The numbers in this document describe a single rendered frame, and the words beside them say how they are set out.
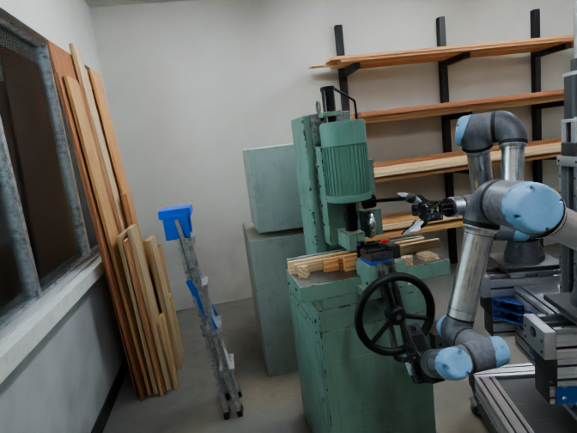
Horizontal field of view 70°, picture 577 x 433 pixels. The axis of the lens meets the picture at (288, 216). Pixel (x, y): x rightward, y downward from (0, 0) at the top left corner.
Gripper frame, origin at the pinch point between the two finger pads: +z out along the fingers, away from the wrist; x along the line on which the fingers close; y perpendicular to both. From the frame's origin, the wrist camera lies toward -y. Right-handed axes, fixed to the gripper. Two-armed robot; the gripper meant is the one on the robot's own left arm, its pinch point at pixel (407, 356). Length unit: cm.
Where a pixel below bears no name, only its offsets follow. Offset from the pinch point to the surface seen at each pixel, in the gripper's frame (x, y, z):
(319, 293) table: -21.1, -27.0, 11.1
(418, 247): 27, -38, 26
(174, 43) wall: -68, -277, 152
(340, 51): 75, -252, 162
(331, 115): 0, -95, 6
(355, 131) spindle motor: 4, -79, -7
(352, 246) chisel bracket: -3.0, -42.5, 16.9
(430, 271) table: 23.3, -26.2, 14.4
